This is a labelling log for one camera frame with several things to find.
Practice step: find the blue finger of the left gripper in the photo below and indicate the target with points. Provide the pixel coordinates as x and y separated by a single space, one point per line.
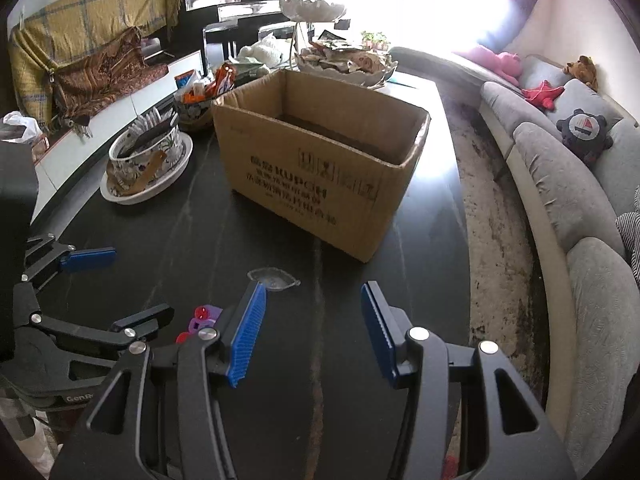
146 322
88 259

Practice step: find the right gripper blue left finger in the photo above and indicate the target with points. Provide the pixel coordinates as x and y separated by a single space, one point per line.
242 331

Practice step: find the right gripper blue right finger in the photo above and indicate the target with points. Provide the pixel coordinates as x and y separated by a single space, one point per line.
387 327

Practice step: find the purple spider-man toy camera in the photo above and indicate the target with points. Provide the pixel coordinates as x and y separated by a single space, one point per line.
203 317

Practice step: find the clear leaf-shaped dish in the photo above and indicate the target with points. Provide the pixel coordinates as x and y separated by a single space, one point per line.
273 279

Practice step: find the white oval plate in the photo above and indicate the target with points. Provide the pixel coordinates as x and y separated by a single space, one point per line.
159 185

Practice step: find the black remote in bowl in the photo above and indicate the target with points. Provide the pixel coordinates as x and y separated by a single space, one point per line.
145 129

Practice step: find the cardboard box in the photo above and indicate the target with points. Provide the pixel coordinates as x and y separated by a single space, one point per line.
332 158

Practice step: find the brown patterned cloth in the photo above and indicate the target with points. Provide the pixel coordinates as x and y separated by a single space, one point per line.
84 88

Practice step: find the basket with snack packets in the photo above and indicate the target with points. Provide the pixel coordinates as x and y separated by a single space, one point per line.
195 95

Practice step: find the yellow plaid blanket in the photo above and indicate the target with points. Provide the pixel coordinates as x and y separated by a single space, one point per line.
67 31

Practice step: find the grey curved sofa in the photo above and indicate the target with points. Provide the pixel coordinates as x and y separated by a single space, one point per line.
592 297

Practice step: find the striped star cushion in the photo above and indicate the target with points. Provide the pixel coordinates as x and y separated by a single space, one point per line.
628 227

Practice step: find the white tiered fruit stand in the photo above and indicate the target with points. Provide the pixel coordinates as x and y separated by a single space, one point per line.
330 56

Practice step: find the dark round sailboat cushion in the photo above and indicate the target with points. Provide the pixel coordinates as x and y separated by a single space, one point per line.
585 135

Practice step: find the red star plush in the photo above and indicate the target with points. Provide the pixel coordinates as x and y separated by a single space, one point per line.
543 96

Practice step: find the pink plush toy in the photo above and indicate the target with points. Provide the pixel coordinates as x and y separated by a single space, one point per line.
506 65

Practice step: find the black piano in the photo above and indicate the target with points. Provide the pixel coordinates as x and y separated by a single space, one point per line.
218 29

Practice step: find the brown plush animal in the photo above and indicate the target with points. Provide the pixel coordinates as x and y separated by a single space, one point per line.
584 70

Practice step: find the floral bowl with leather strap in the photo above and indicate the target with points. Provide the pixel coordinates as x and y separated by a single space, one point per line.
131 175

